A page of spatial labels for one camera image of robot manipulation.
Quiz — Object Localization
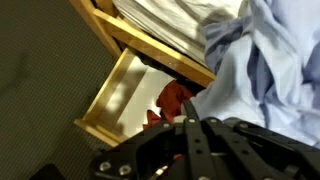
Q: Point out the mattress with white sheet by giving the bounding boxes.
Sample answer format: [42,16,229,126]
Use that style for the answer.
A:
[111,0,244,66]

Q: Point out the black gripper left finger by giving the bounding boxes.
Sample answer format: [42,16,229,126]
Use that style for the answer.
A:
[89,99,218,180]

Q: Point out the blue shirt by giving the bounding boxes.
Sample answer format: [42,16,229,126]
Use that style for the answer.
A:
[181,0,320,150]

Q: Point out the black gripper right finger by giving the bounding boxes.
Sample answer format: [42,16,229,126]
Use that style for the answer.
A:
[199,116,320,180]

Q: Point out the red shirt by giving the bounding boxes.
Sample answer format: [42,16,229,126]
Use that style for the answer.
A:
[142,79,196,131]

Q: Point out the light wooden drawer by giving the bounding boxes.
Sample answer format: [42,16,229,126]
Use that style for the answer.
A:
[73,48,208,148]

